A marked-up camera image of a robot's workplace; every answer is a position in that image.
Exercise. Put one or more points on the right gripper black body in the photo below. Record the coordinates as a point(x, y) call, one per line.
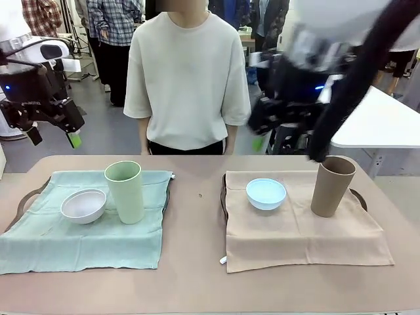
point(295, 82)

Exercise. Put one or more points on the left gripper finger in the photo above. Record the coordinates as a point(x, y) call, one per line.
point(67, 115)
point(19, 118)

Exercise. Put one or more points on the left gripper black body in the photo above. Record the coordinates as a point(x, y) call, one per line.
point(26, 85)

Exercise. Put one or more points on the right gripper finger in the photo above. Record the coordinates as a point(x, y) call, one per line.
point(264, 115)
point(298, 115)

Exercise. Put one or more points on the light blue bowl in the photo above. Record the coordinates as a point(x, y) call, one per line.
point(265, 196)

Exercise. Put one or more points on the brown tall cup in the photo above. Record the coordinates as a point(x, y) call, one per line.
point(331, 193)

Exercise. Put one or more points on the white bowl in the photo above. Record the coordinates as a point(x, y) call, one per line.
point(83, 206)

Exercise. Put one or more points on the light green tall cup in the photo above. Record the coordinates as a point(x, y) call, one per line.
point(128, 200)

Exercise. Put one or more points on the beige cloth mat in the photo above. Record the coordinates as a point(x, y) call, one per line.
point(295, 239)

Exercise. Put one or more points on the teal cloth mat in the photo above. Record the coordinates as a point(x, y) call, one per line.
point(82, 246)

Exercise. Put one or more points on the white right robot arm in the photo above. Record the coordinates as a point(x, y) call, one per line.
point(328, 13)

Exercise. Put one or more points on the person's left forearm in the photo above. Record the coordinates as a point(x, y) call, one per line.
point(231, 139)

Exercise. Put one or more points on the person's right forearm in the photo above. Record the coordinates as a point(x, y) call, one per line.
point(144, 136)

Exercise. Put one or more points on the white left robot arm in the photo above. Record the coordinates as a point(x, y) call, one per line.
point(8, 19)

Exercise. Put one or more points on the dark brown serving tray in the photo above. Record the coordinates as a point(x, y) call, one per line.
point(223, 200)
point(167, 193)

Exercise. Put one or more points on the dark plastic stool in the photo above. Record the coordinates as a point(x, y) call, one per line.
point(288, 141)

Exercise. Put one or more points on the white box edge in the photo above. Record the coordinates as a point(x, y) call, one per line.
point(2, 160)

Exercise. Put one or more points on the person in dark jacket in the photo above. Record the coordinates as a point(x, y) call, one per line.
point(274, 23)

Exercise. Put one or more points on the person in red plaid shirt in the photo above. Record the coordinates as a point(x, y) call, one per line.
point(42, 16)

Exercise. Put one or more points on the white rounded table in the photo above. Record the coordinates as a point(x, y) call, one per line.
point(377, 124)

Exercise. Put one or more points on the person in white shirt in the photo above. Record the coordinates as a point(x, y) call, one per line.
point(187, 75)

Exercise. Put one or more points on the person in blue plaid shirt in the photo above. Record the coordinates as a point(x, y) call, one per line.
point(113, 29)

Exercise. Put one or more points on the person in black dress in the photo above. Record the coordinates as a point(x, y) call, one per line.
point(398, 62)

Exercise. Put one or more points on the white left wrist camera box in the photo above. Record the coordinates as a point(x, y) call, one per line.
point(46, 49)

